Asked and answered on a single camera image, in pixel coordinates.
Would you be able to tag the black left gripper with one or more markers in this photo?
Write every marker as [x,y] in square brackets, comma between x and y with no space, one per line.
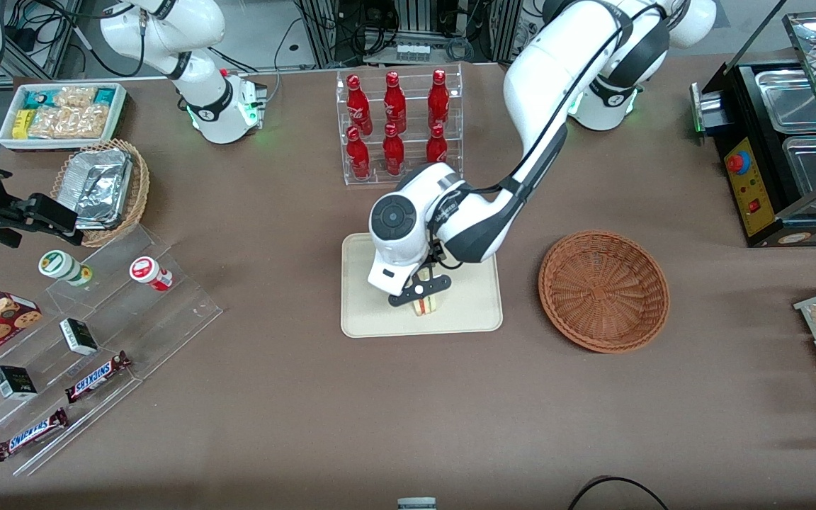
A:
[435,248]

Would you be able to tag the triangular sandwich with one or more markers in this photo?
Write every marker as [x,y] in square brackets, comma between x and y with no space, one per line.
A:
[426,307]

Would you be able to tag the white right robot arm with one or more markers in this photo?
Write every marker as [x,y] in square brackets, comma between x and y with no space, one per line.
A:
[202,85]

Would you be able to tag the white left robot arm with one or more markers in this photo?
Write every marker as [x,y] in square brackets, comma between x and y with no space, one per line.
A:
[557,78]

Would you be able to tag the cream plastic tray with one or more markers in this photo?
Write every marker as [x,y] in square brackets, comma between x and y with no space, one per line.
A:
[472,312]

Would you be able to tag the light wicker basket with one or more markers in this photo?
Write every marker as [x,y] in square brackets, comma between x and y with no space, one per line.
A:
[140,191]

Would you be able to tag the brown wicker basket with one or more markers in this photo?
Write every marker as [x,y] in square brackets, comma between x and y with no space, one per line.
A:
[603,290]

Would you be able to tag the stacked foil containers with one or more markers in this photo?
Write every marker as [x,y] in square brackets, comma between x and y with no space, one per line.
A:
[100,188]

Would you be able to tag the green lid cup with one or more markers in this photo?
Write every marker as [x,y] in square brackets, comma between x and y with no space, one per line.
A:
[61,265]

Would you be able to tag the white snack bin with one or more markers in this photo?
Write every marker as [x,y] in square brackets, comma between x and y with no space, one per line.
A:
[8,142]

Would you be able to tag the large clear cracker bag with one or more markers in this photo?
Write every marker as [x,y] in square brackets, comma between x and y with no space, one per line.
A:
[68,122]

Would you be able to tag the yellow snack packet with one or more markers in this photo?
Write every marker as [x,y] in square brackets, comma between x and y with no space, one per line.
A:
[22,124]

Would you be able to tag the red lid cup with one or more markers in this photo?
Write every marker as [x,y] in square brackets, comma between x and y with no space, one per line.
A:
[147,271]

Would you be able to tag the teal snack packet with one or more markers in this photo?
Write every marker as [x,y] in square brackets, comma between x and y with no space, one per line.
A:
[105,95]
[38,99]

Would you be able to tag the small clear cracker bag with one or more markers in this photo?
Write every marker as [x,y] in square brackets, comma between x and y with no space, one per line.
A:
[75,95]

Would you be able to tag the clear acrylic bottle rack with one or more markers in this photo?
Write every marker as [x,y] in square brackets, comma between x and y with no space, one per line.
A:
[411,159]

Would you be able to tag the small black box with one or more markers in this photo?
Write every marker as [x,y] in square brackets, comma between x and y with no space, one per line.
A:
[78,336]
[15,382]

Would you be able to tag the red cola bottle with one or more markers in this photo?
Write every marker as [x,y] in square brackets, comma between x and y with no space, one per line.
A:
[394,103]
[358,156]
[438,100]
[357,106]
[393,152]
[436,145]

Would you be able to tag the clear acrylic stepped shelf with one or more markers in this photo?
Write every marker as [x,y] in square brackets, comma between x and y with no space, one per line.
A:
[167,319]

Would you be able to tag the snickers bar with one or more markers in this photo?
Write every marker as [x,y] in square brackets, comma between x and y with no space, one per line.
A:
[29,435]
[96,377]

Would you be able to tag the small grey device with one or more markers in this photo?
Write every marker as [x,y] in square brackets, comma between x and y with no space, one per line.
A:
[416,503]

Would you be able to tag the white power strip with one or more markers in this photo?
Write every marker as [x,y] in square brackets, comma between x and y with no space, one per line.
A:
[413,52]

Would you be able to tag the black food warmer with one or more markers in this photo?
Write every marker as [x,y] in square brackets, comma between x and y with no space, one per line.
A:
[755,191]

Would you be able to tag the aluminium equipment frame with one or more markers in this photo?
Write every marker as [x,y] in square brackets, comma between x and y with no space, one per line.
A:
[319,28]

